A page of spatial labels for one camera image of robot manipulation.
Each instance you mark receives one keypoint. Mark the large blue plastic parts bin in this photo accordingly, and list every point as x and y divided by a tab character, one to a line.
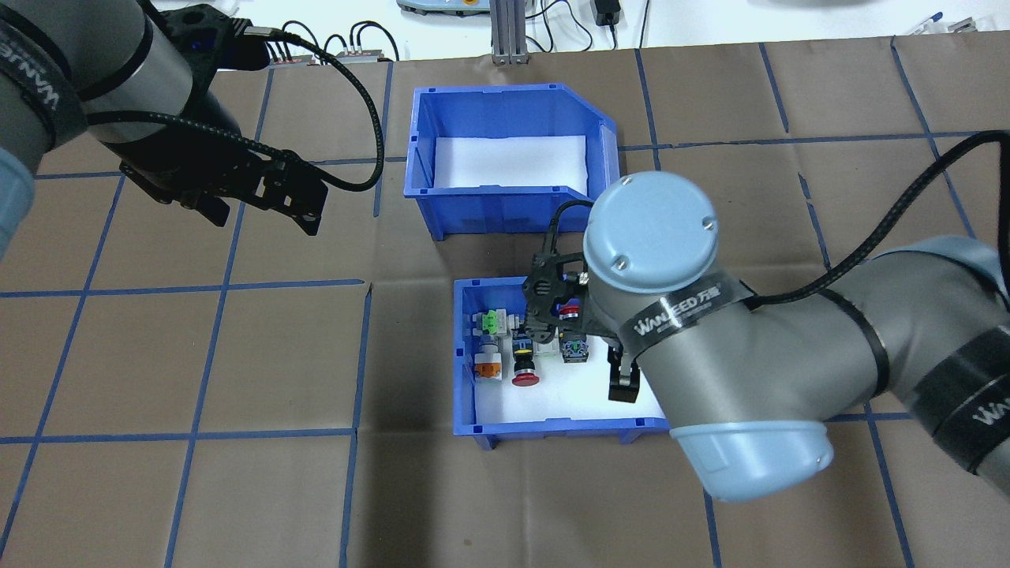
465	386

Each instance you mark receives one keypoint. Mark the small blue plastic parts bin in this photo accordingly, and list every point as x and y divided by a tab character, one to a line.
505	211

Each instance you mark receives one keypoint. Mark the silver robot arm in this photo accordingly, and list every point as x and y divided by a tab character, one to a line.
95	63
789	355

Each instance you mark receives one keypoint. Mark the white foam bin liner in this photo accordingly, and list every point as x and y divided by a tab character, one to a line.
552	402
513	162

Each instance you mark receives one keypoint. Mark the red mushroom push button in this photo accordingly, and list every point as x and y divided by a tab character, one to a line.
525	379

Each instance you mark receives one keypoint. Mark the green topped white contact block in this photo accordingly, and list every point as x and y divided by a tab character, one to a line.
493	322

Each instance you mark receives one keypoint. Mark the orange white contact block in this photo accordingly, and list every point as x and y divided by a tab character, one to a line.
489	367

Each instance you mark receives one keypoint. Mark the grey blue teach pendant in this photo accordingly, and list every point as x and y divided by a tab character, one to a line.
438	6

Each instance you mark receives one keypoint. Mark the black power adapter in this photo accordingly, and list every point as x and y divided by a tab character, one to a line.
606	9

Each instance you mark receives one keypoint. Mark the white side desk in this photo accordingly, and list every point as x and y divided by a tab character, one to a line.
710	20

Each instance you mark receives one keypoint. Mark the blue pen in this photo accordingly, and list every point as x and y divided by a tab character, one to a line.
929	21

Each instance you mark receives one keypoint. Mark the small grey clip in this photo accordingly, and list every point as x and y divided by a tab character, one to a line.
963	24

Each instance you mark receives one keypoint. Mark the black blue switch module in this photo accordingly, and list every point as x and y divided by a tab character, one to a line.
574	349

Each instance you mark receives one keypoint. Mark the aluminium profile post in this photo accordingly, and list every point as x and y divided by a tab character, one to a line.
509	35

